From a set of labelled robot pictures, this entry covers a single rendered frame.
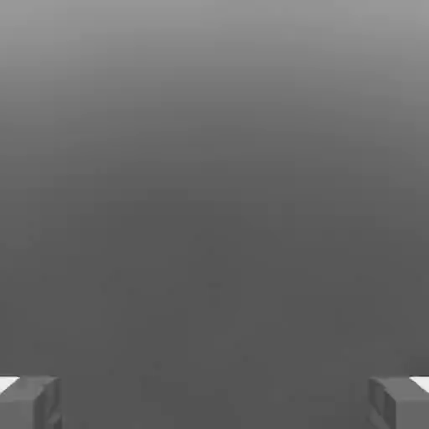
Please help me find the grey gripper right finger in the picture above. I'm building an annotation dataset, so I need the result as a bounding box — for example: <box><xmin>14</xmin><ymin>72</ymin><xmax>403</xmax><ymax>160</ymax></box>
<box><xmin>367</xmin><ymin>375</ymin><xmax>429</xmax><ymax>429</ymax></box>

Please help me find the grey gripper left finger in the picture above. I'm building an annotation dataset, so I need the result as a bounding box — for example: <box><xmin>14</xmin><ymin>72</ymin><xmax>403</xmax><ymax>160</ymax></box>
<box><xmin>0</xmin><ymin>375</ymin><xmax>64</xmax><ymax>429</ymax></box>

